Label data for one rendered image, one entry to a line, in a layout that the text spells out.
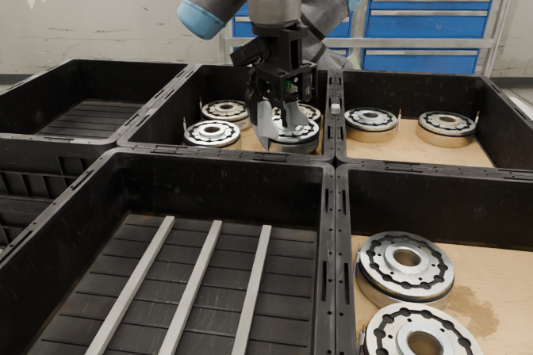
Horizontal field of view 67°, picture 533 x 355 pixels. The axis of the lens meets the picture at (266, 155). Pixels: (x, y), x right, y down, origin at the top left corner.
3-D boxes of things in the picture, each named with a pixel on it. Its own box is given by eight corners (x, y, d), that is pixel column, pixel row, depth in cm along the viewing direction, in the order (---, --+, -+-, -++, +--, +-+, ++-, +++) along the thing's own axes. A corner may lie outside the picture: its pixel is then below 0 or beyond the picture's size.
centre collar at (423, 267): (378, 245, 48) (379, 241, 47) (420, 246, 48) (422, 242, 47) (389, 276, 43) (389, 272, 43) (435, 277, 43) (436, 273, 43)
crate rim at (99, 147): (74, 66, 94) (71, 56, 93) (198, 72, 90) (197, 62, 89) (-78, 146, 60) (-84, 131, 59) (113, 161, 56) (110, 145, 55)
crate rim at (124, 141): (198, 72, 90) (197, 62, 89) (334, 78, 87) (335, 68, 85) (114, 161, 56) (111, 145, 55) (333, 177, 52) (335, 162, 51)
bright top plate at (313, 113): (270, 105, 87) (270, 102, 87) (318, 105, 87) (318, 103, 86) (270, 125, 78) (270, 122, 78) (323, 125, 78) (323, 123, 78)
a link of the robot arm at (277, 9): (236, -10, 57) (281, -19, 61) (239, 24, 59) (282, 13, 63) (268, -3, 52) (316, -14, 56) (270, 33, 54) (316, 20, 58)
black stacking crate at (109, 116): (82, 105, 99) (72, 59, 93) (201, 112, 95) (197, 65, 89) (-51, 199, 65) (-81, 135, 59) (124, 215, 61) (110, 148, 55)
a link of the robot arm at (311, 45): (289, 68, 113) (253, 33, 109) (325, 32, 108) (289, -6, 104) (289, 81, 102) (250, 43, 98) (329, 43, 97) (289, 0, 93)
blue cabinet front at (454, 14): (358, 83, 262) (369, -10, 234) (470, 84, 260) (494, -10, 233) (358, 84, 259) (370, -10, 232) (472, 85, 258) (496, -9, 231)
